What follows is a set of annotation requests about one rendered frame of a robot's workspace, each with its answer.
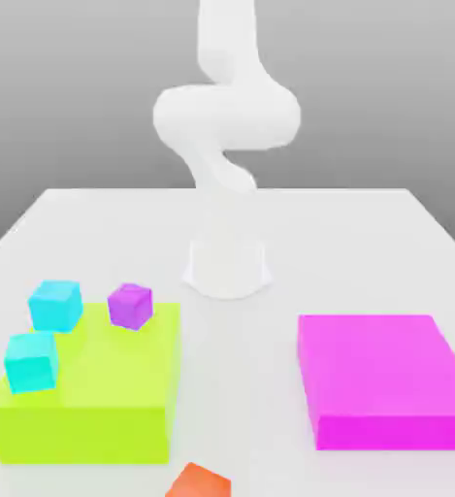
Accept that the small purple cube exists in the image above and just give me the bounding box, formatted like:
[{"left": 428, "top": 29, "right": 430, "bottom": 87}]
[{"left": 107, "top": 282, "right": 154, "bottom": 332}]

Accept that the small cyan cube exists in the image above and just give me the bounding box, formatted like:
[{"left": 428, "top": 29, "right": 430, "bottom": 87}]
[
  {"left": 27, "top": 280, "right": 84, "bottom": 334},
  {"left": 3, "top": 332, "right": 60, "bottom": 395}
]

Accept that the small orange cube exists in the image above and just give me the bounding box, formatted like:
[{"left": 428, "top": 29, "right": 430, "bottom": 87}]
[{"left": 164, "top": 461, "right": 233, "bottom": 497}]

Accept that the large lime green box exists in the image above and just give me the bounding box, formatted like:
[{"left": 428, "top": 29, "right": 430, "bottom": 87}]
[{"left": 0, "top": 301, "right": 182, "bottom": 466}]

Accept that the large magenta box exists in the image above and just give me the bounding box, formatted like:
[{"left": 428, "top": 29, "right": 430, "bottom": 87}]
[{"left": 297, "top": 314, "right": 455, "bottom": 451}]

